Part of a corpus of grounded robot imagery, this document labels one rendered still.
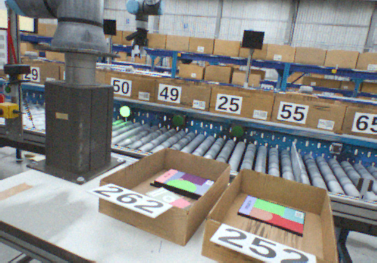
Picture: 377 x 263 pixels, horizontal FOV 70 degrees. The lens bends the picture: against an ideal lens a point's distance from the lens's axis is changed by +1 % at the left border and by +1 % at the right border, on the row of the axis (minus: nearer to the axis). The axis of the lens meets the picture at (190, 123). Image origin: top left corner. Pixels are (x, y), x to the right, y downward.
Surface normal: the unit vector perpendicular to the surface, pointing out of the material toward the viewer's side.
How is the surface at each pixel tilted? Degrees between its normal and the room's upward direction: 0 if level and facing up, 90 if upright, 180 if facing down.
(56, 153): 90
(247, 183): 89
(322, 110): 91
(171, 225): 91
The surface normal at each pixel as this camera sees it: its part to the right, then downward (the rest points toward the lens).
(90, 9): 0.70, 0.18
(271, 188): -0.40, 0.15
